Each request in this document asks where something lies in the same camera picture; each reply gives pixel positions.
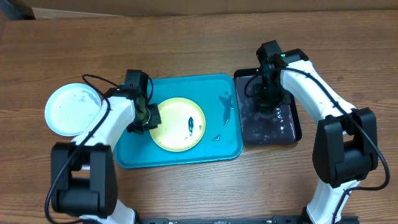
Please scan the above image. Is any teal plastic tray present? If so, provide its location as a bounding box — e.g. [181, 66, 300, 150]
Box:
[114, 74, 243, 169]

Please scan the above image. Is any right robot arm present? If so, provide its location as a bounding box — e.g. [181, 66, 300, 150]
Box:
[253, 42, 385, 223]

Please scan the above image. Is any black water tray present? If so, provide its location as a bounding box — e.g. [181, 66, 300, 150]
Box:
[234, 68, 302, 146]

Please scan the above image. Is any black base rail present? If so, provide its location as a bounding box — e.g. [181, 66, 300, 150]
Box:
[136, 214, 360, 224]

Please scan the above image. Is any light blue plate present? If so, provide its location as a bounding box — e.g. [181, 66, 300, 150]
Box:
[44, 83, 101, 136]

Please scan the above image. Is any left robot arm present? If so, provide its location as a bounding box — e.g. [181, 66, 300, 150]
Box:
[45, 84, 160, 223]

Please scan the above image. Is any green scrubbing sponge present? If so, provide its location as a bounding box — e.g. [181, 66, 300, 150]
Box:
[254, 95, 282, 114]

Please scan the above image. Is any yellow plate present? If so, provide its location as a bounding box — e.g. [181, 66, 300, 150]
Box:
[150, 98, 206, 152]

